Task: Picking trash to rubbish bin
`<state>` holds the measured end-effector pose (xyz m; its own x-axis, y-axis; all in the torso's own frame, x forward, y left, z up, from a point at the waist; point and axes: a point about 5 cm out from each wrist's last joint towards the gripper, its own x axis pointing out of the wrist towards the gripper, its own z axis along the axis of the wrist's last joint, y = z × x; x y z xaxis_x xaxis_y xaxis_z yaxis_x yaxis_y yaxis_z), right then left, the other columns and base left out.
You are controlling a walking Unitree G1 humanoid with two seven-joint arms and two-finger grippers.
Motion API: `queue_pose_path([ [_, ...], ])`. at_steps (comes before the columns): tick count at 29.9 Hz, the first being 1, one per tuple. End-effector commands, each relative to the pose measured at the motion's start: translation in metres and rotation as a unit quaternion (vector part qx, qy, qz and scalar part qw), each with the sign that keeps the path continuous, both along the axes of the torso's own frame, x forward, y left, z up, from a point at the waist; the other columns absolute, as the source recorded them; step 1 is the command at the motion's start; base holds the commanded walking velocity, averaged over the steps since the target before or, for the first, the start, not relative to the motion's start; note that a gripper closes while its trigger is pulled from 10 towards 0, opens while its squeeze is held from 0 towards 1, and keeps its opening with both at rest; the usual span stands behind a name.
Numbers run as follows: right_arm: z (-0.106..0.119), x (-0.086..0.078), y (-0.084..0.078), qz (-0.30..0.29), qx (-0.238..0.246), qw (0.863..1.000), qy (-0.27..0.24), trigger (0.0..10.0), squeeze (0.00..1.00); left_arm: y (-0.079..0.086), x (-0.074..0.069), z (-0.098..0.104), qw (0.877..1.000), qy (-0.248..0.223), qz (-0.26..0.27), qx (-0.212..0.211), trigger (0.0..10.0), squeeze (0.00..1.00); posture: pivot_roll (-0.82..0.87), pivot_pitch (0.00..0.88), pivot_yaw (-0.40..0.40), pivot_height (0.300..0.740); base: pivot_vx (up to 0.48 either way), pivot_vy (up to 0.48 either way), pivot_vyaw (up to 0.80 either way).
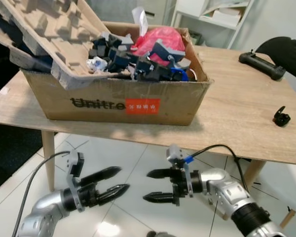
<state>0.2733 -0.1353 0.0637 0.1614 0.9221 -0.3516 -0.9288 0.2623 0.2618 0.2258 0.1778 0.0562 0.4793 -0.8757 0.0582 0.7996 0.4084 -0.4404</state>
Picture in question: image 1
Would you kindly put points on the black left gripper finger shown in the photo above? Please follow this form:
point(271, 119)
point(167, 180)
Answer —
point(113, 193)
point(102, 175)

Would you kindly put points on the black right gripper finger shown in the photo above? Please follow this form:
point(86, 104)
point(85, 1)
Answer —
point(160, 174)
point(159, 198)

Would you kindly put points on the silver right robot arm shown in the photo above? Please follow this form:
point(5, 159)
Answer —
point(227, 195)

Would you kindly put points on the brown Unitree cardboard box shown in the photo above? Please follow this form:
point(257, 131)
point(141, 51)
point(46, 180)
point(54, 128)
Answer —
point(98, 98)

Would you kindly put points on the light wooden table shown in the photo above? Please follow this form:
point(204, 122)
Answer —
point(237, 113)

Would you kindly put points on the small blue plastic part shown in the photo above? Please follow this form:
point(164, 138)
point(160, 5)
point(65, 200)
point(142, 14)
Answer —
point(176, 74)

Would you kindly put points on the black plastic parts pile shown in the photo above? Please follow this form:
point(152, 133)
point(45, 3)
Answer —
point(126, 61)

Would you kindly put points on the red plastic bag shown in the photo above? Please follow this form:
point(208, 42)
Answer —
point(158, 38)

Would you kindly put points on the black handheld controller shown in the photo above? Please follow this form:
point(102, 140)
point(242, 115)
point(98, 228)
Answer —
point(261, 65)

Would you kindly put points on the brown moulded pulp tray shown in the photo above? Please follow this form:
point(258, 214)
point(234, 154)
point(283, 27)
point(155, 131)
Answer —
point(49, 29)

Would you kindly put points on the white paper strip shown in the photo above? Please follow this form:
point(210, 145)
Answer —
point(139, 19)

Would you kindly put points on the white shelf unit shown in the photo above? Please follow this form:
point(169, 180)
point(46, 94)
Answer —
point(237, 29)

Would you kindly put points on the grey filing cabinet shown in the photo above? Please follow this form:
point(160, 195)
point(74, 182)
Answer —
point(155, 10)

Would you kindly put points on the white papers stack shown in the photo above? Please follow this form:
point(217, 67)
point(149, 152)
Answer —
point(222, 16)

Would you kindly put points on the black chair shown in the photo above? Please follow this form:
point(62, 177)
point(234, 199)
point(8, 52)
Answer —
point(286, 54)

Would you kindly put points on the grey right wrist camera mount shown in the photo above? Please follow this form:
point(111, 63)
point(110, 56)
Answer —
point(176, 155)

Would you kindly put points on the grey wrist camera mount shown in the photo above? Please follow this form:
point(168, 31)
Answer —
point(176, 155)
point(75, 165)

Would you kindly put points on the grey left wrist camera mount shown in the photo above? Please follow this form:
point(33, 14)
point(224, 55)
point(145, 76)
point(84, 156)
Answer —
point(75, 165)

